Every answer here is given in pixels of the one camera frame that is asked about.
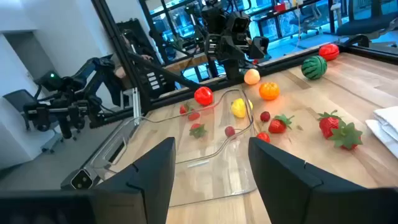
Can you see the small black table camera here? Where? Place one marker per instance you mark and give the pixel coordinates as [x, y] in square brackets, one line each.
[81, 180]

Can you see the orange toy egg fruit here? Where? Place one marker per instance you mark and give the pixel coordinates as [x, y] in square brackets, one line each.
[252, 76]

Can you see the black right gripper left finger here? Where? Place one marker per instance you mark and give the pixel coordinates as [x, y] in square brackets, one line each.
[149, 186]

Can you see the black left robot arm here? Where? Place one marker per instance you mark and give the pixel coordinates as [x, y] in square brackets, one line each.
[231, 70]

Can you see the green striped toy watermelon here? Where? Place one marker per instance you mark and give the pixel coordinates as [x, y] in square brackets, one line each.
[314, 67]

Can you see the wooden workbench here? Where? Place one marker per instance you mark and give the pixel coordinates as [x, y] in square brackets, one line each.
[186, 62]

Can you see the red toy strawberry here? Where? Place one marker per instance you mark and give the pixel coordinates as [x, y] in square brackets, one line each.
[193, 116]
[346, 137]
[197, 131]
[328, 124]
[278, 125]

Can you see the red toy bell pepper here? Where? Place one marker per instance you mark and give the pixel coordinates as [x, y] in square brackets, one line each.
[203, 96]

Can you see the person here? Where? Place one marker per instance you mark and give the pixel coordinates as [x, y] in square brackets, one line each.
[120, 72]

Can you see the white checked folded towel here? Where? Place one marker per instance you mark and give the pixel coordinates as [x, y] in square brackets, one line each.
[387, 124]

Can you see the black robot with green light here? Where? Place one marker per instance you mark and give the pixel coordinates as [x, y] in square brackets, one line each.
[71, 93]

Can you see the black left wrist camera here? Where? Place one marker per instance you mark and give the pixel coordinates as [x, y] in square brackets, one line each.
[241, 22]

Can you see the black box with white labels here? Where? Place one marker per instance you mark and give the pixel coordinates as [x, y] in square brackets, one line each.
[146, 87]

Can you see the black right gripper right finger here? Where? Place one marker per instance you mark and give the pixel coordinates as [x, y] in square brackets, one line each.
[289, 193]

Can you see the black office chair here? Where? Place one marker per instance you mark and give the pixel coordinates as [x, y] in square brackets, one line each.
[303, 18]
[367, 26]

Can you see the small red toy raspberry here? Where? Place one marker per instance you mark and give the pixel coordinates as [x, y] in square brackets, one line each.
[263, 137]
[229, 131]
[265, 116]

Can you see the orange toy mandarin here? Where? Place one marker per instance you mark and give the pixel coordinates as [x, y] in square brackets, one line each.
[269, 91]

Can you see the clear plastic tupperware container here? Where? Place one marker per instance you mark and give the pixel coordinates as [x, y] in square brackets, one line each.
[211, 174]

